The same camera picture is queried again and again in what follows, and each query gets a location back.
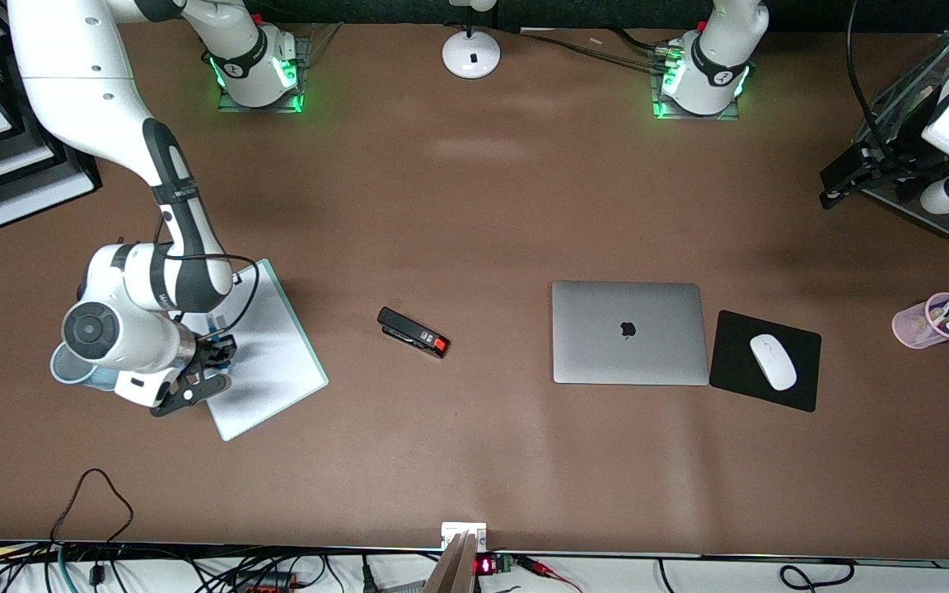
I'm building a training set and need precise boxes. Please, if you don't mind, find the clear arm base plate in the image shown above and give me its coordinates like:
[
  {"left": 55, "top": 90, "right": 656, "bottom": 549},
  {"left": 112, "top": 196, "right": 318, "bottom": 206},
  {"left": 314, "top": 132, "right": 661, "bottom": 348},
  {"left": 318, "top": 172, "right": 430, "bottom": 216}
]
[
  {"left": 217, "top": 35, "right": 306, "bottom": 114},
  {"left": 652, "top": 41, "right": 743, "bottom": 122}
]

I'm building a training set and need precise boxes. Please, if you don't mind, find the black mouse pad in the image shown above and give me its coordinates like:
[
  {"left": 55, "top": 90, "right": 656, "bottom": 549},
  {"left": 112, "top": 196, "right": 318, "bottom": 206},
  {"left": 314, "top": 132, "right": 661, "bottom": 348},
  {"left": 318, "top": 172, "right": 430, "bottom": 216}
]
[{"left": 708, "top": 310, "right": 822, "bottom": 413}]

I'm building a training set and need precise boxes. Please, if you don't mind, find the white computer mouse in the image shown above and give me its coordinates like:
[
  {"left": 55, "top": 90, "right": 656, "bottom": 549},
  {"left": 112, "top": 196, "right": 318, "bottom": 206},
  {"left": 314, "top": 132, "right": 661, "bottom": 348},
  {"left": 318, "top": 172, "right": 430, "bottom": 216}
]
[{"left": 750, "top": 334, "right": 798, "bottom": 392}]

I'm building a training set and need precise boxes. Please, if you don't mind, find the black and red stapler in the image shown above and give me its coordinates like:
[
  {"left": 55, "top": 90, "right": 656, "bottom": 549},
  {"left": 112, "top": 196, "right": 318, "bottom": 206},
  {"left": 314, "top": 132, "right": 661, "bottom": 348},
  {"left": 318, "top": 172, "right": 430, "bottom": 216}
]
[{"left": 376, "top": 306, "right": 450, "bottom": 360}]

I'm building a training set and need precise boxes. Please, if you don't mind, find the white mounting block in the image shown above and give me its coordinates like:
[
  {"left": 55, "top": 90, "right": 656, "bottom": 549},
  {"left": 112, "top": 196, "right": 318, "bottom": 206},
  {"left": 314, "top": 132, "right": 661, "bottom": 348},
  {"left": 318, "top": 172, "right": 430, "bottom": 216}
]
[{"left": 440, "top": 521, "right": 489, "bottom": 553}]

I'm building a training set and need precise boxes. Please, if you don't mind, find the silver laptop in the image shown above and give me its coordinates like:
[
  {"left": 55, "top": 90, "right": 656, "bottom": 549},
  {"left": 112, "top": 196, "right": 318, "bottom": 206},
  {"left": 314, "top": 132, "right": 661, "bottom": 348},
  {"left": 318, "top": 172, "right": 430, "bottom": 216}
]
[{"left": 551, "top": 281, "right": 710, "bottom": 386}]

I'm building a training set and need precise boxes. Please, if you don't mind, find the pink mesh pen cup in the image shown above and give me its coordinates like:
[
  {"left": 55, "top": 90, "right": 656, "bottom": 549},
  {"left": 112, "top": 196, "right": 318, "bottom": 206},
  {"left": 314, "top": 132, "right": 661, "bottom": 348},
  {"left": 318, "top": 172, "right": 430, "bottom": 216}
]
[{"left": 891, "top": 292, "right": 949, "bottom": 351}]

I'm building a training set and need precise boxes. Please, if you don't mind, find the black right camera mount bracket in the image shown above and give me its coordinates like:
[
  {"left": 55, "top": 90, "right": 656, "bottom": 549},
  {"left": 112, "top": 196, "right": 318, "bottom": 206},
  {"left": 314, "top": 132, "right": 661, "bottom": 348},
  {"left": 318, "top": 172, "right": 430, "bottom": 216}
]
[{"left": 151, "top": 372, "right": 232, "bottom": 418}]

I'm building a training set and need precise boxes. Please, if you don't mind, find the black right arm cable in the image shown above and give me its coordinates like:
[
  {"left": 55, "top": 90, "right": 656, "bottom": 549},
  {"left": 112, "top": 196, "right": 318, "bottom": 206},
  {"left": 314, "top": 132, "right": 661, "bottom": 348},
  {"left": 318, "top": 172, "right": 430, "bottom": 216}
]
[{"left": 153, "top": 210, "right": 261, "bottom": 330}]

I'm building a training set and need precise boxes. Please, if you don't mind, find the light blue mesh cup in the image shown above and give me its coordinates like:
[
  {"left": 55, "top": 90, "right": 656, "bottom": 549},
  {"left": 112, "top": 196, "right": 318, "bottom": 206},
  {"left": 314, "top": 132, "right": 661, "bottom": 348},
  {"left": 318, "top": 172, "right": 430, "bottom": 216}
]
[{"left": 49, "top": 343, "right": 119, "bottom": 390}]

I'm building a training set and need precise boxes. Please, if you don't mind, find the red wire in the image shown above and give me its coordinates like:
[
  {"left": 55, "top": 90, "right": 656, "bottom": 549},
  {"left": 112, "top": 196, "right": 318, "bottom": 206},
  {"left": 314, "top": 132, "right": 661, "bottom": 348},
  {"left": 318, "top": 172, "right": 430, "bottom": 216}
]
[{"left": 516, "top": 556, "right": 584, "bottom": 593}]

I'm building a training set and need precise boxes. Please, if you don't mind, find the orange device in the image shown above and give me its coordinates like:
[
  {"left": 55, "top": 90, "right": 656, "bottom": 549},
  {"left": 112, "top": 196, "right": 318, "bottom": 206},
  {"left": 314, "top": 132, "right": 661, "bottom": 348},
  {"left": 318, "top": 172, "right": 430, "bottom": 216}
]
[{"left": 240, "top": 572, "right": 306, "bottom": 593}]

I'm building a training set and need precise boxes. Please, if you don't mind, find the mint green clipboard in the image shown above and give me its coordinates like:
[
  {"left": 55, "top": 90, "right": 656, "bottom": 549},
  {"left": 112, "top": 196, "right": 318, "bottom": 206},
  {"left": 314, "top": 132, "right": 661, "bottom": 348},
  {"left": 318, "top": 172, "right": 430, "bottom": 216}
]
[{"left": 194, "top": 258, "right": 330, "bottom": 443}]

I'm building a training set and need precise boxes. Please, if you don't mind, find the grey mount beam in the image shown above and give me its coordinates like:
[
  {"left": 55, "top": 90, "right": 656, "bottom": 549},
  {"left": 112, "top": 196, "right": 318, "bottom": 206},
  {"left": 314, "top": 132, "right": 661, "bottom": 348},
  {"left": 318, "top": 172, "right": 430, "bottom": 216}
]
[{"left": 423, "top": 531, "right": 479, "bottom": 593}]

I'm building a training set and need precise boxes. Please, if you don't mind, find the black coiled cable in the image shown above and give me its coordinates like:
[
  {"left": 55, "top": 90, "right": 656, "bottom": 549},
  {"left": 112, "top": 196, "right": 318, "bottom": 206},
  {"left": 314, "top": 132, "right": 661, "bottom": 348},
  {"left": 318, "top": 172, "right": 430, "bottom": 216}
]
[{"left": 778, "top": 560, "right": 856, "bottom": 592}]

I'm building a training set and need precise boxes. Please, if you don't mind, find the white round-base stand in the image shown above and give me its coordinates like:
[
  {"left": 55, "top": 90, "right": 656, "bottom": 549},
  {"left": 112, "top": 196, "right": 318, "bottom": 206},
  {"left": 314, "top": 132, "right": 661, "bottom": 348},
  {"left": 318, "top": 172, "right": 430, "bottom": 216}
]
[{"left": 442, "top": 0, "right": 502, "bottom": 81}]

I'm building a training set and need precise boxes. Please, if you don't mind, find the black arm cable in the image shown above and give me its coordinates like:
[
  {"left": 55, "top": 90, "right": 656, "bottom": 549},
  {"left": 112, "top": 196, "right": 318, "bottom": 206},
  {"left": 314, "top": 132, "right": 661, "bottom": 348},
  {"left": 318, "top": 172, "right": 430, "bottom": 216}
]
[
  {"left": 153, "top": 210, "right": 261, "bottom": 330},
  {"left": 847, "top": 0, "right": 904, "bottom": 174}
]

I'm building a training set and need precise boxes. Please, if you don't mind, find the thin looped dark cable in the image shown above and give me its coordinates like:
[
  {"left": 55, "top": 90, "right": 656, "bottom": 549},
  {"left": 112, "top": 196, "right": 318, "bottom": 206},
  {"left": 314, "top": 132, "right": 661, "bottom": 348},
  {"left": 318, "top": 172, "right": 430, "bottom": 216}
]
[{"left": 49, "top": 468, "right": 134, "bottom": 546}]

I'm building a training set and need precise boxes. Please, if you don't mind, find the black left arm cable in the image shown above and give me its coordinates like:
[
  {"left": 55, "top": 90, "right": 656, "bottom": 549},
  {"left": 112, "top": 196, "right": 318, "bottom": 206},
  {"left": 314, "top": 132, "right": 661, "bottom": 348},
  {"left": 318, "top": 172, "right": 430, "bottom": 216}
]
[{"left": 847, "top": 0, "right": 904, "bottom": 174}]

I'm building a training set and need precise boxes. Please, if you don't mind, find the white paper sheet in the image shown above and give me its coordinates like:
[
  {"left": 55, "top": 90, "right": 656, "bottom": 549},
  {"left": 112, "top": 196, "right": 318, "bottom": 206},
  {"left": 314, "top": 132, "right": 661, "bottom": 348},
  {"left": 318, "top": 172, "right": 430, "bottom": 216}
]
[{"left": 203, "top": 265, "right": 323, "bottom": 437}]

